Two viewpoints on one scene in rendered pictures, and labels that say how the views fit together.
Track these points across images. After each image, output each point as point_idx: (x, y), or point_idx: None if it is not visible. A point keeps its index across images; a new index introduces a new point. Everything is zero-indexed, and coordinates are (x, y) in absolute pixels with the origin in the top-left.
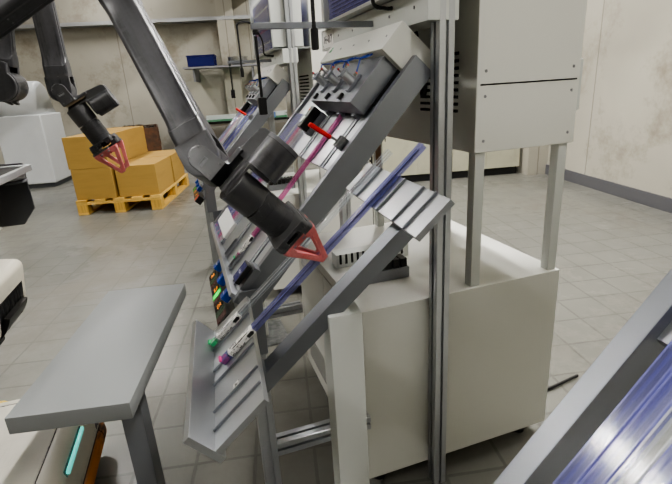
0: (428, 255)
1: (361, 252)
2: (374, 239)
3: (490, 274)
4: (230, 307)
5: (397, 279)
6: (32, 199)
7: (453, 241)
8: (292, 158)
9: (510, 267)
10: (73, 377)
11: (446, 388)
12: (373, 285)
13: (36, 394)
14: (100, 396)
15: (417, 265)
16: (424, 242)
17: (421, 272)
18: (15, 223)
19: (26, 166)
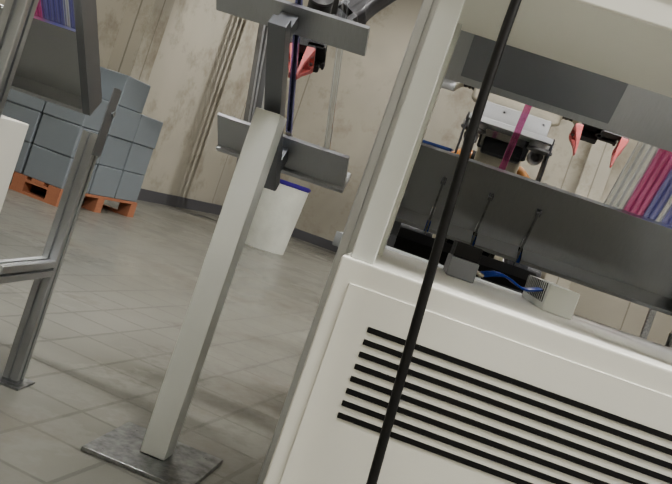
0: (528, 307)
1: (534, 279)
2: (660, 350)
3: (391, 262)
4: (423, 239)
5: (443, 272)
6: (543, 171)
7: (600, 338)
8: (309, 1)
9: (401, 269)
10: (389, 247)
11: (289, 388)
12: (437, 268)
13: None
14: None
15: (486, 290)
16: (612, 338)
17: (453, 278)
18: None
19: (540, 135)
